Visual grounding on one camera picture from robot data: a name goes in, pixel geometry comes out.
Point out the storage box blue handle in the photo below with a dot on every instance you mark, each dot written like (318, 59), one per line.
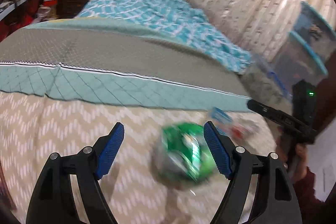
(263, 85)

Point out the large clear teal-rimmed bin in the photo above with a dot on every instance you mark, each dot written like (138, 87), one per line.
(297, 61)

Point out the teal patterned blanket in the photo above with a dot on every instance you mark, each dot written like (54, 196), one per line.
(177, 20)

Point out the green soda can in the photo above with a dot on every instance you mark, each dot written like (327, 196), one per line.
(181, 153)

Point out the upper clear storage bin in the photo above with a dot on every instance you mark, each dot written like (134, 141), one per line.
(312, 27)

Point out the person's right hand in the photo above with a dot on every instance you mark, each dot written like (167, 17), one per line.
(298, 168)

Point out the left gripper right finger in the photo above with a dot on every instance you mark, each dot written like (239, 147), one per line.
(263, 178)

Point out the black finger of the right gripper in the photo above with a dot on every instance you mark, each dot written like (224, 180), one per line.
(296, 129)

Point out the grey teal quilted cover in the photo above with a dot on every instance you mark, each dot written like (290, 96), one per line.
(111, 62)

